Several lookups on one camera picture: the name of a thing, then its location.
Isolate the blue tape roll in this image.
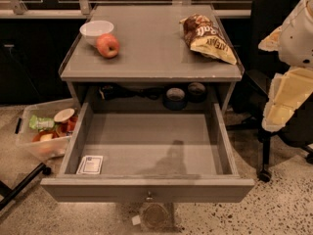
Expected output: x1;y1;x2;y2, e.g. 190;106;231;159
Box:
162;87;187;111

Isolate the white bowl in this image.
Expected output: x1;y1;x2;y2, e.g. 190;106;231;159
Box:
79;21;114;46

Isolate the white card packet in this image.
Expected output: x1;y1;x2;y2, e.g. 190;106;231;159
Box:
76;156;103;174

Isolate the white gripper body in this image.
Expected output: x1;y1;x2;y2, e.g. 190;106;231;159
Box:
262;67;313;132

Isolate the small white dish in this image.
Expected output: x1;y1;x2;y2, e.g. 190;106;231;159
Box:
54;108;74;123

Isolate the black stand leg with wheel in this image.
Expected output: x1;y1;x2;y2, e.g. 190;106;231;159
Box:
0;163;52;211

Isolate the brown yellow chip bag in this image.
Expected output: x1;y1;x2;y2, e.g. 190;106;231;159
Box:
179;14;237;65

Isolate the black office chair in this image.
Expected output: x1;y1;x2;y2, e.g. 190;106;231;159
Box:
228;0;300;182

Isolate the red apple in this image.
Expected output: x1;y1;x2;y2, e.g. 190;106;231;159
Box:
96;33;119;59

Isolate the round floor marker disc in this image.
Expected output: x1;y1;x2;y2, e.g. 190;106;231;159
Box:
131;203;169;229

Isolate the clear plastic storage bin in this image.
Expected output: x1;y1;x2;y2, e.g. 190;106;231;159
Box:
17;99;78;162

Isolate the grey drawer cabinet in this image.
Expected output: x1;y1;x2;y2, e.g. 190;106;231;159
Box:
61;5;244;108

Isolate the green snack packet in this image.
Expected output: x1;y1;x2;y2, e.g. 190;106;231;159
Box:
28;116;55;130

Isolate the metal railing frame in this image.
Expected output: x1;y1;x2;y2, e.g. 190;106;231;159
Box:
0;0;252;20

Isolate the black tape roll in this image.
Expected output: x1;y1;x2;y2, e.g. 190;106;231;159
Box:
188;82;207;103

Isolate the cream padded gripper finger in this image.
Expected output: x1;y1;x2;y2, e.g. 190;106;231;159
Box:
258;26;282;52

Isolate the grey top drawer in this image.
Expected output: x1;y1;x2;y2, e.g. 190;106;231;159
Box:
41;103;254;203

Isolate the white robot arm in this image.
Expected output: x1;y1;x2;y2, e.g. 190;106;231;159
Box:
258;0;313;132

